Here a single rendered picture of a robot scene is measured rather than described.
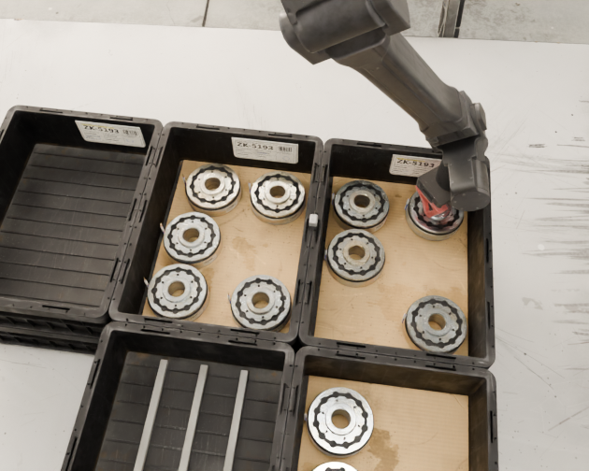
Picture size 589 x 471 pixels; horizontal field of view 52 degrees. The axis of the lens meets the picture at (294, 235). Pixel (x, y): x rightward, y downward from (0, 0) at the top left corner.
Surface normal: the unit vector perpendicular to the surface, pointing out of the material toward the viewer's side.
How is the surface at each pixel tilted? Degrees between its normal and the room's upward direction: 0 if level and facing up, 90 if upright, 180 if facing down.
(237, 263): 0
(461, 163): 31
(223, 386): 0
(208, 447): 0
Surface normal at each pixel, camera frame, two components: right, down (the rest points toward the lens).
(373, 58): 0.11, 0.97
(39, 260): 0.00, -0.48
